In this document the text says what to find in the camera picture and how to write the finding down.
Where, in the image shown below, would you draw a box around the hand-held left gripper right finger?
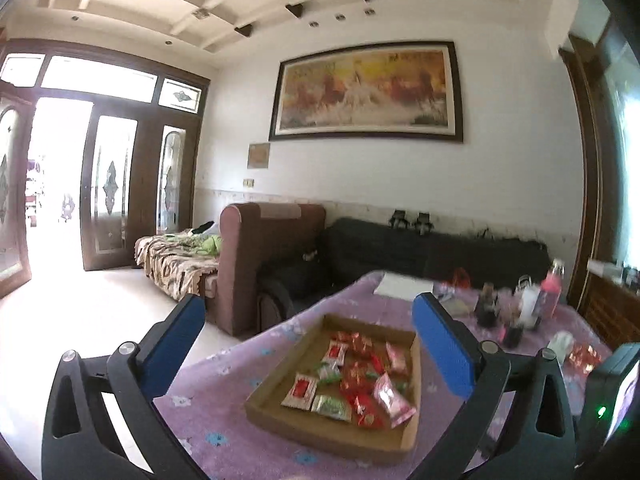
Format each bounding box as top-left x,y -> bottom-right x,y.
410,291 -> 581,480

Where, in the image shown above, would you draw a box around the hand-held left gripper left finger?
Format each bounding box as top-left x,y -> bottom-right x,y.
41,292 -> 207,480

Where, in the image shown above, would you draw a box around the pink snack packet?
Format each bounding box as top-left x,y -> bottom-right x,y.
385,342 -> 413,376
372,372 -> 418,428

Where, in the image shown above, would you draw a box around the white red snack packet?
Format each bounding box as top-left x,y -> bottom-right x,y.
321,340 -> 350,366

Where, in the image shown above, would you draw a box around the shallow cardboard box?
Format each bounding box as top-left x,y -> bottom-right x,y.
244,314 -> 422,453

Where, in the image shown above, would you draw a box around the green white snack packet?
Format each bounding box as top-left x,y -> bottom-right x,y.
310,394 -> 353,423

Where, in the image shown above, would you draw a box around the red gold-print packet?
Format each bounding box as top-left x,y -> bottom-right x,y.
570,345 -> 603,373

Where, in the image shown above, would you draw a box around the black jar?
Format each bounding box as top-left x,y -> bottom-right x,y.
502,310 -> 526,348
475,285 -> 501,328

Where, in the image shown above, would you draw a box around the white plastic bag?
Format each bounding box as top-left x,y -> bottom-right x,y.
547,332 -> 576,366

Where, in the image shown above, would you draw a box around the white paper pad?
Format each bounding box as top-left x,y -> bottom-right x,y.
374,272 -> 436,301

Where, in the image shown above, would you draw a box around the patterned blanket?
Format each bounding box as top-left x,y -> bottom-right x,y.
134,230 -> 223,301

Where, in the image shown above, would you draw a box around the white mug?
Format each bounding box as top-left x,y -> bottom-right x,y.
517,277 -> 543,331

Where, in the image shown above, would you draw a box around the wooden cabinet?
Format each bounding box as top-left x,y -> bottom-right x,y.
582,260 -> 640,351

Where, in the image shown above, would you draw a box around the black sofa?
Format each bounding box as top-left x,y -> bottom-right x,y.
257,217 -> 551,318

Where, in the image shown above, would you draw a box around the green cloth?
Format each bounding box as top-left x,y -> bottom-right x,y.
187,235 -> 221,256

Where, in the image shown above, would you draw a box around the brown armchair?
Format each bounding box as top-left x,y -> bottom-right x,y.
205,202 -> 327,337

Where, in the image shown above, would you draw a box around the pink bottle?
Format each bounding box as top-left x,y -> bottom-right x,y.
542,259 -> 566,318

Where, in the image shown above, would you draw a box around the white red sachet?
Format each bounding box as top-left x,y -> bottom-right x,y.
280,372 -> 318,410

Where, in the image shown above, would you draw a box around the wooden glass door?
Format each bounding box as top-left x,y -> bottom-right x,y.
0,40 -> 211,301

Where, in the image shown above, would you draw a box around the framed horse painting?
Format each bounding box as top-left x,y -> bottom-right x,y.
268,40 -> 464,144

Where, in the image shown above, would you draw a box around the large glass window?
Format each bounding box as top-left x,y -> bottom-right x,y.
600,25 -> 640,271

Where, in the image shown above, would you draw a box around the small wall plaque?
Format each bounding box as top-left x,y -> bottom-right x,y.
247,142 -> 271,170

